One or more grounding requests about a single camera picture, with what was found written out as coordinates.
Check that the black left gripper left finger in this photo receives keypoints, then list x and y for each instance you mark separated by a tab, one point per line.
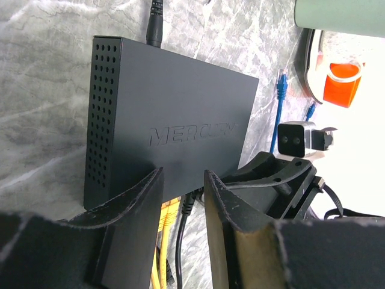
110	246

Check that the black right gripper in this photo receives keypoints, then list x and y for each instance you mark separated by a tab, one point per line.
296	177

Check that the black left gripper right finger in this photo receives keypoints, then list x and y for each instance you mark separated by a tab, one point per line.
247	249

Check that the black network switch box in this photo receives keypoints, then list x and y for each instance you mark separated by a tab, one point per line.
151	108

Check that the white square plate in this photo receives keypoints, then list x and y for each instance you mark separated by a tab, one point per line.
312	58

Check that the orange plastic bowl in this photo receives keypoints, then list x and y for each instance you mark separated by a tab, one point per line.
342	82

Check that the pale green cup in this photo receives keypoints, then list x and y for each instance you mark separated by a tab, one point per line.
361	17

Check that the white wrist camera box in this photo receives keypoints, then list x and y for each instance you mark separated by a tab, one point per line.
301	138

